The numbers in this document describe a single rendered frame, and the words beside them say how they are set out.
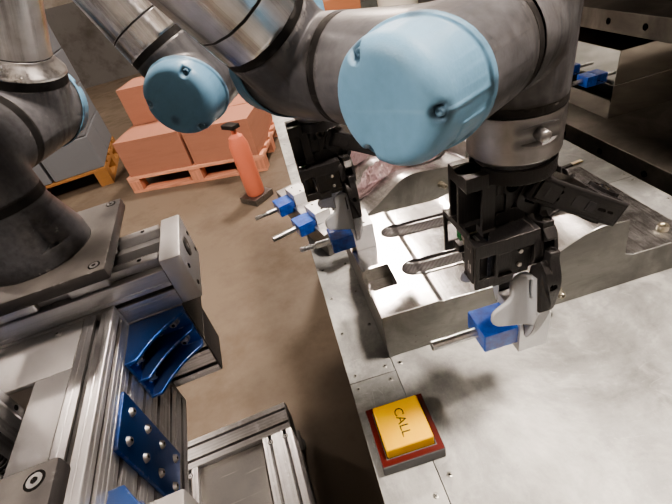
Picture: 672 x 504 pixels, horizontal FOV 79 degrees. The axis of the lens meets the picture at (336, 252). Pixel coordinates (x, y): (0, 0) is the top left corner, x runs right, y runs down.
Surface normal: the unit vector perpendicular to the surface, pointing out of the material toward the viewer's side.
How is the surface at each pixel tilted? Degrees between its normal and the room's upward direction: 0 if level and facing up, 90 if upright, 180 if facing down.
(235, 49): 123
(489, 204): 90
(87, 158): 90
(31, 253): 72
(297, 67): 66
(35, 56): 113
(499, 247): 90
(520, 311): 79
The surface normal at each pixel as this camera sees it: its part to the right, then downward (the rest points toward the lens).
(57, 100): 0.90, 0.42
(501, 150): -0.55, 0.60
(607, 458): -0.20, -0.77
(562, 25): 0.65, 0.16
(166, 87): -0.09, 0.63
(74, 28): 0.31, 0.53
